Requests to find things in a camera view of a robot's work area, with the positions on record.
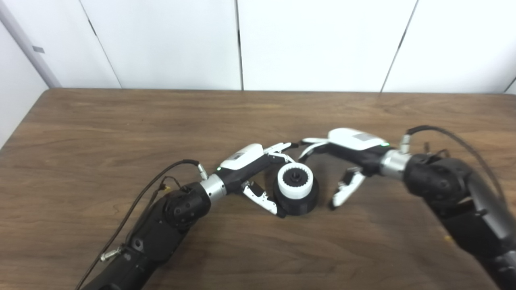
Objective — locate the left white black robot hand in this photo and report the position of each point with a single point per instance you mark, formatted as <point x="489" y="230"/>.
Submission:
<point x="242" y="159"/>

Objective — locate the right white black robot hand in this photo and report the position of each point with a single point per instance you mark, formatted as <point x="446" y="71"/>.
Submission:
<point x="358" y="145"/>

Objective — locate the round black stepped part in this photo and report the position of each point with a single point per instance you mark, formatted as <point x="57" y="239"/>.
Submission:
<point x="298" y="204"/>

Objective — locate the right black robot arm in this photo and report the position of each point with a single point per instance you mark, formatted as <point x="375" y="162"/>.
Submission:
<point x="443" y="181"/>

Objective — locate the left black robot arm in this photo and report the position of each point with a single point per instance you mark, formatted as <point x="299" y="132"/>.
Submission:
<point x="161" y="229"/>

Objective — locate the grey wall corner post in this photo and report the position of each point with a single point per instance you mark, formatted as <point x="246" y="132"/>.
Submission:
<point x="41" y="68"/>

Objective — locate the small grey wall tag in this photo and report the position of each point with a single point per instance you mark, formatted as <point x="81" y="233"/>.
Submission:
<point x="38" y="49"/>

